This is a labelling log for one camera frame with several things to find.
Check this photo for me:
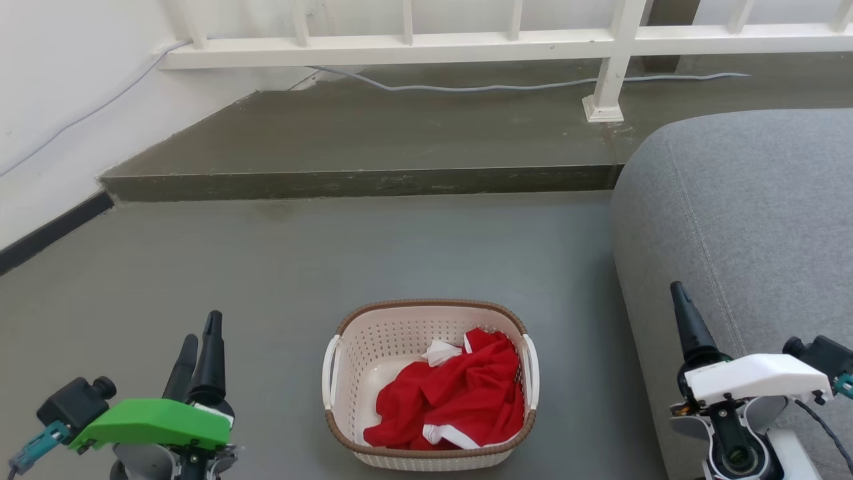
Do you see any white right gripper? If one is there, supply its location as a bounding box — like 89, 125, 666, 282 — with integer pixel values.
669, 281, 834, 409

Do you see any black baseboard strip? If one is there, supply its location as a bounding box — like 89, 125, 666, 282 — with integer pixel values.
0, 191, 115, 277

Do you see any grey fabric sofa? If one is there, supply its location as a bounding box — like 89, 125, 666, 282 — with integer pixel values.
611, 109, 853, 480

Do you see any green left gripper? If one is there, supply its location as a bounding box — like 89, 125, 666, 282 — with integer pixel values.
69, 310, 235, 453

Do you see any white railing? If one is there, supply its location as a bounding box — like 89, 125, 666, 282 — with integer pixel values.
157, 0, 853, 124

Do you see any cream perforated laundry basket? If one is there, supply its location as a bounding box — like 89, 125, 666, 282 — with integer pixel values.
322, 299, 540, 472

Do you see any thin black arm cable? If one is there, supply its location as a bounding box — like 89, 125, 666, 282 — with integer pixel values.
792, 397, 853, 475

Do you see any teal left camera connector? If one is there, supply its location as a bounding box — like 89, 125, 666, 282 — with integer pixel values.
7, 420, 72, 476

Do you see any long grey cable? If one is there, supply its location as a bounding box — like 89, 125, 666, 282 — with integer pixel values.
0, 40, 752, 178

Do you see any red garment with white trim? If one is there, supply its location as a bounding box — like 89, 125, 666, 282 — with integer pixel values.
363, 327, 526, 451

